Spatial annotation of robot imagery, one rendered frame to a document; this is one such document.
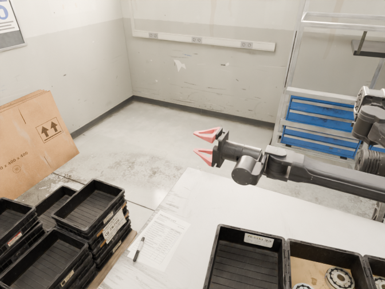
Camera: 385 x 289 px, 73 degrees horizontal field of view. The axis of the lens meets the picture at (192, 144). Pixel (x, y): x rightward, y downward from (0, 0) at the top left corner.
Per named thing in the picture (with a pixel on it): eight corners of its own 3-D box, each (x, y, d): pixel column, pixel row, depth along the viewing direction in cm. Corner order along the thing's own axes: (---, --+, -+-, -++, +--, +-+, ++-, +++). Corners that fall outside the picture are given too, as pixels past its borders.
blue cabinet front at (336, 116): (280, 142, 286) (291, 94, 255) (353, 158, 261) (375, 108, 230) (279, 143, 284) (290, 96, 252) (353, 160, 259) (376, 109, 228)
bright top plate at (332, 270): (325, 264, 110) (325, 264, 110) (350, 270, 108) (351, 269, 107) (329, 288, 102) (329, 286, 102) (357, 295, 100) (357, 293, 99)
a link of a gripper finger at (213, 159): (189, 161, 81) (217, 169, 77) (189, 141, 77) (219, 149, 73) (197, 149, 86) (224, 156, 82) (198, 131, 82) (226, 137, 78)
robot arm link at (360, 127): (377, 126, 95) (384, 113, 92) (381, 139, 87) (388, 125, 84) (349, 121, 98) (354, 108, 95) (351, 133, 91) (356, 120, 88)
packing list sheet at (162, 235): (157, 209, 156) (157, 209, 155) (192, 222, 148) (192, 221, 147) (123, 254, 131) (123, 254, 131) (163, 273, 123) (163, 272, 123)
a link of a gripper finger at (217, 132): (189, 151, 79) (217, 160, 75) (188, 131, 75) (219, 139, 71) (197, 140, 84) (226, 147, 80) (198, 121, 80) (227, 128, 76)
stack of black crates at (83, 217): (104, 217, 221) (93, 177, 196) (133, 229, 210) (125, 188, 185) (67, 256, 191) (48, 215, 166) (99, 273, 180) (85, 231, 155)
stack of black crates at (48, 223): (69, 203, 235) (62, 184, 222) (95, 213, 224) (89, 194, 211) (30, 237, 205) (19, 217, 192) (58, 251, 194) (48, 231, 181)
